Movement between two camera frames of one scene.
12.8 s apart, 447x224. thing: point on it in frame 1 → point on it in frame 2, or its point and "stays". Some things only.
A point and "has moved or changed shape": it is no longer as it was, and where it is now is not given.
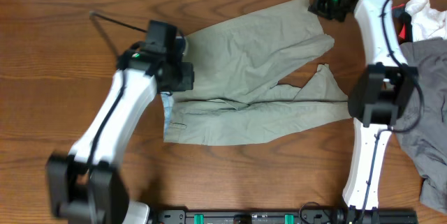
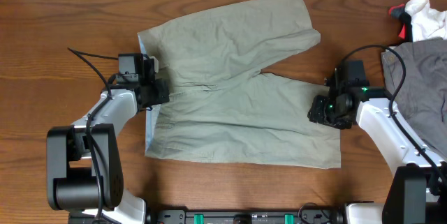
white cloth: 427,23 stays
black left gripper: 179,77 → 159,91
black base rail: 319,215 stays
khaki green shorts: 228,95 has moved or changed shape
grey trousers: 422,131 stays
